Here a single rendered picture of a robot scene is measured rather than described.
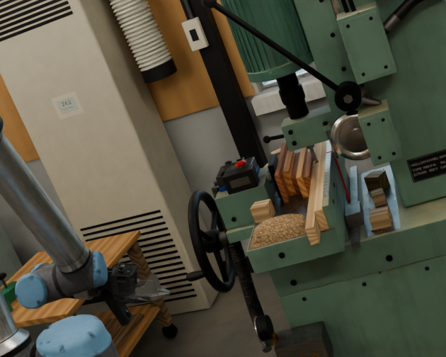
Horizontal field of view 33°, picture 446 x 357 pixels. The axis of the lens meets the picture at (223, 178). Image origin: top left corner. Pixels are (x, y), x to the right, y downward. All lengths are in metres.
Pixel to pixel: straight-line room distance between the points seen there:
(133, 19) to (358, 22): 1.74
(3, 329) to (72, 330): 0.15
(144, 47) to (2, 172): 1.65
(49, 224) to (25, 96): 1.70
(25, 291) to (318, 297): 0.74
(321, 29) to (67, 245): 0.79
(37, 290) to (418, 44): 1.10
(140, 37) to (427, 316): 1.86
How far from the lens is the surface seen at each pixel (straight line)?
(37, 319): 2.88
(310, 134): 1.87
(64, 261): 1.88
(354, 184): 2.07
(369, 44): 1.65
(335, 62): 1.79
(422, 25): 1.74
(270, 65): 1.78
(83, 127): 3.36
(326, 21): 1.77
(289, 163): 1.92
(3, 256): 3.97
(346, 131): 1.76
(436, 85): 1.77
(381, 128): 1.69
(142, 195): 3.37
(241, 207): 1.88
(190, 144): 3.53
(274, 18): 1.76
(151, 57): 3.25
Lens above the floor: 1.55
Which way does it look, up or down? 17 degrees down
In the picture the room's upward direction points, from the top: 22 degrees counter-clockwise
